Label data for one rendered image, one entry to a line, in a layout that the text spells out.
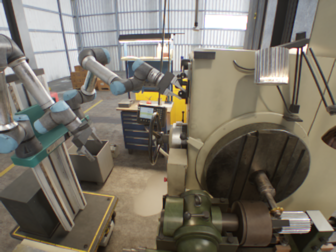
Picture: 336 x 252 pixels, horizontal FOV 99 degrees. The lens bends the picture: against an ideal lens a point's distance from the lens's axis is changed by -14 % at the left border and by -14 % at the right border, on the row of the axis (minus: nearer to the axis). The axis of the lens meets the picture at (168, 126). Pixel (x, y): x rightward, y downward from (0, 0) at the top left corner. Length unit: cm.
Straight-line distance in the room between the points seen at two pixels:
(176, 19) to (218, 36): 341
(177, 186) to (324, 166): 91
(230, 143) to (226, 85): 27
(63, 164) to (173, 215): 124
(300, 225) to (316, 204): 66
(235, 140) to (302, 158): 39
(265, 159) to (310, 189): 58
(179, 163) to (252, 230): 44
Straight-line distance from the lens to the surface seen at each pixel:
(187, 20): 1418
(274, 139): 87
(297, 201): 148
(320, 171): 135
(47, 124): 93
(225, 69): 80
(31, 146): 117
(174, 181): 96
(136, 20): 1469
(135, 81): 98
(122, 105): 284
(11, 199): 182
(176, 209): 73
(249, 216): 78
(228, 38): 1446
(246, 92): 85
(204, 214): 72
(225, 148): 83
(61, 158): 169
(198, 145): 87
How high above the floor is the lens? 189
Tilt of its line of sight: 26 degrees down
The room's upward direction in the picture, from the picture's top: straight up
